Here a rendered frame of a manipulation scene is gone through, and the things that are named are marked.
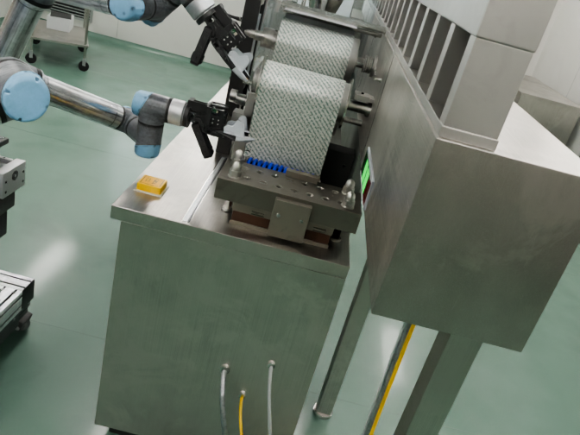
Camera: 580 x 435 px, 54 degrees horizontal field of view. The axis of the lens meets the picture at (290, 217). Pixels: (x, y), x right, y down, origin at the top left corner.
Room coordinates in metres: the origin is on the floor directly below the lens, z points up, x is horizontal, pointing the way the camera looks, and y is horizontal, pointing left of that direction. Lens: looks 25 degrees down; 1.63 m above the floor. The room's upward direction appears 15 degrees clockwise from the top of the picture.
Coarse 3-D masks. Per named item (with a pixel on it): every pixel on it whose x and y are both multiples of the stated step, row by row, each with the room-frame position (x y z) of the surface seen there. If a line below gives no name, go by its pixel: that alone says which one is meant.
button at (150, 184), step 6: (144, 180) 1.49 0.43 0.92; (150, 180) 1.50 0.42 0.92; (156, 180) 1.51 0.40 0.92; (162, 180) 1.52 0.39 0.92; (138, 186) 1.47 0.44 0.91; (144, 186) 1.47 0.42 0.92; (150, 186) 1.47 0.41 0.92; (156, 186) 1.47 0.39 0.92; (162, 186) 1.49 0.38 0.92; (156, 192) 1.47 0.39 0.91
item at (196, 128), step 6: (192, 126) 1.59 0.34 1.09; (198, 126) 1.59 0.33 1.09; (198, 132) 1.59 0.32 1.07; (204, 132) 1.61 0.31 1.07; (198, 138) 1.59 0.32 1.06; (204, 138) 1.59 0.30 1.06; (204, 144) 1.59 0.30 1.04; (210, 144) 1.62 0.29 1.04; (204, 150) 1.59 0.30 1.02; (210, 150) 1.60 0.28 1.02; (204, 156) 1.59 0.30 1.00; (210, 156) 1.59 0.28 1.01
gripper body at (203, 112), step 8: (192, 104) 1.59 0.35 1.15; (200, 104) 1.59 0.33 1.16; (208, 104) 1.59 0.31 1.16; (216, 104) 1.62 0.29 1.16; (224, 104) 1.64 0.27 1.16; (184, 112) 1.57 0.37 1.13; (192, 112) 1.59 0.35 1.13; (200, 112) 1.59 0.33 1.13; (208, 112) 1.57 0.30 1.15; (216, 112) 1.59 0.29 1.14; (224, 112) 1.60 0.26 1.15; (184, 120) 1.57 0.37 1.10; (192, 120) 1.59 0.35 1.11; (200, 120) 1.59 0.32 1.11; (208, 120) 1.57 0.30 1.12; (216, 120) 1.58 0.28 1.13; (224, 120) 1.59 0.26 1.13; (200, 128) 1.59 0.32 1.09; (208, 128) 1.57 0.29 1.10; (216, 128) 1.58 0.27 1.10
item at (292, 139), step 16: (256, 112) 1.60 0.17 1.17; (272, 112) 1.61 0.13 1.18; (288, 112) 1.61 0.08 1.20; (256, 128) 1.60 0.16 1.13; (272, 128) 1.61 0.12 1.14; (288, 128) 1.61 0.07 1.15; (304, 128) 1.61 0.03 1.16; (320, 128) 1.61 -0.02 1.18; (256, 144) 1.60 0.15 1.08; (272, 144) 1.61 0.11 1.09; (288, 144) 1.61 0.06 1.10; (304, 144) 1.61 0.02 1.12; (320, 144) 1.61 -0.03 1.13; (272, 160) 1.61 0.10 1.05; (288, 160) 1.61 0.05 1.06; (304, 160) 1.61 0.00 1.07; (320, 160) 1.61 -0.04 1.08
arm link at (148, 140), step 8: (136, 120) 1.63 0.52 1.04; (128, 128) 1.62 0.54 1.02; (136, 128) 1.60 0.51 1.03; (144, 128) 1.57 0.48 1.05; (152, 128) 1.57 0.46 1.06; (160, 128) 1.59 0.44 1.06; (136, 136) 1.58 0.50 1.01; (144, 136) 1.57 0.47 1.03; (152, 136) 1.57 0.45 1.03; (160, 136) 1.59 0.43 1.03; (136, 144) 1.58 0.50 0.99; (144, 144) 1.57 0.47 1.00; (152, 144) 1.57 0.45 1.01; (160, 144) 1.60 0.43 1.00; (136, 152) 1.57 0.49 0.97; (144, 152) 1.57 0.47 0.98; (152, 152) 1.58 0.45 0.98
